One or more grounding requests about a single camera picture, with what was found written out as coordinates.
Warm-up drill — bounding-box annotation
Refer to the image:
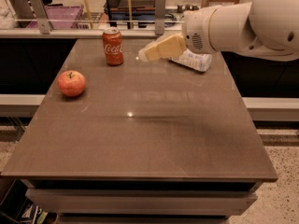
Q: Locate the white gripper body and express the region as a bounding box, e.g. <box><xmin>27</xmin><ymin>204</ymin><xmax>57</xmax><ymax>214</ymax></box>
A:
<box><xmin>181</xmin><ymin>7</ymin><xmax>218</xmax><ymax>54</ymax></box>

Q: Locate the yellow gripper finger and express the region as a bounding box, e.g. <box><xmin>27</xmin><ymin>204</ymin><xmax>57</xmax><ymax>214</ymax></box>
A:
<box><xmin>138</xmin><ymin>34</ymin><xmax>187</xmax><ymax>62</ymax></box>

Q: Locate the red Coca-Cola can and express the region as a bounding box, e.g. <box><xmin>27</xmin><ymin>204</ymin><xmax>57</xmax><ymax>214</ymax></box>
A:
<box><xmin>102</xmin><ymin>27</ymin><xmax>123</xmax><ymax>65</ymax></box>

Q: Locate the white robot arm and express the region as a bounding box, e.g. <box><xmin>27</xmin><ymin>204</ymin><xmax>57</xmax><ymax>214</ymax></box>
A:
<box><xmin>138</xmin><ymin>0</ymin><xmax>299</xmax><ymax>62</ymax></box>

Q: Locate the clear plastic water bottle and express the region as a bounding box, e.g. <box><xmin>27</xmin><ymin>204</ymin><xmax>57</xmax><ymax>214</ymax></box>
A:
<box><xmin>171</xmin><ymin>49</ymin><xmax>212</xmax><ymax>73</ymax></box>

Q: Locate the red apple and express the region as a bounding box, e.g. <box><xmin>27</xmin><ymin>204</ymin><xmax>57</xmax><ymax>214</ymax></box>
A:
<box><xmin>58</xmin><ymin>70</ymin><xmax>86</xmax><ymax>97</ymax></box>

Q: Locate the purple plastic crate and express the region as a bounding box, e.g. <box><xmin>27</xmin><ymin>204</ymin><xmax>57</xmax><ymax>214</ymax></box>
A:
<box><xmin>25</xmin><ymin>4</ymin><xmax>85</xmax><ymax>30</ymax></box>

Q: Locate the middle metal railing bracket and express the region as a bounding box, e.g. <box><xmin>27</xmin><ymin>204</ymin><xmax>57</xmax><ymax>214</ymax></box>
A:
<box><xmin>155</xmin><ymin>0</ymin><xmax>165</xmax><ymax>35</ymax></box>

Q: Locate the metal railing bracket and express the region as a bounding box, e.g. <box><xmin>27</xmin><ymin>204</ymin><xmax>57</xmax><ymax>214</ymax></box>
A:
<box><xmin>29</xmin><ymin>0</ymin><xmax>51</xmax><ymax>35</ymax></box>
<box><xmin>155</xmin><ymin>0</ymin><xmax>165</xmax><ymax>35</ymax></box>

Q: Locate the left metal railing bracket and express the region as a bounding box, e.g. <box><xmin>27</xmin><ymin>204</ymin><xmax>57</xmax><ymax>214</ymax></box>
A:
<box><xmin>29</xmin><ymin>0</ymin><xmax>51</xmax><ymax>35</ymax></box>

